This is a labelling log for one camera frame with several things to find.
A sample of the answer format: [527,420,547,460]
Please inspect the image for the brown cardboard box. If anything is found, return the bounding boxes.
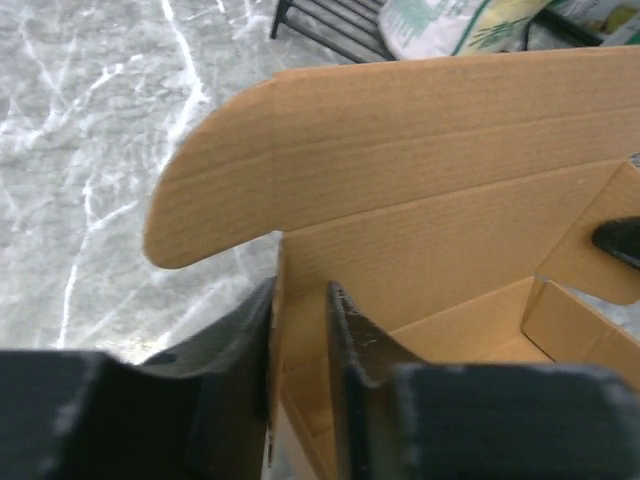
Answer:
[144,46,639,479]

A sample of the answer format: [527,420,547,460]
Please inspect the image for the black wire basket rack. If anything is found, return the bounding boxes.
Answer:
[269,1,603,63]

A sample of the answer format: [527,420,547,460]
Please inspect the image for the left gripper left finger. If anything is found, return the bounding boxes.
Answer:
[1,279,275,479]

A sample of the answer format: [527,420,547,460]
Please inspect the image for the wrapped toilet paper roll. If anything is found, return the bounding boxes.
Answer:
[378,0,548,60]

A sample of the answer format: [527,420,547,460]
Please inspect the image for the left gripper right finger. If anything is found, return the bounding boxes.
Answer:
[326,282,639,479]

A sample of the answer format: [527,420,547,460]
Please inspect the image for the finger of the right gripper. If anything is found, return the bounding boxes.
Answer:
[591,216,640,271]

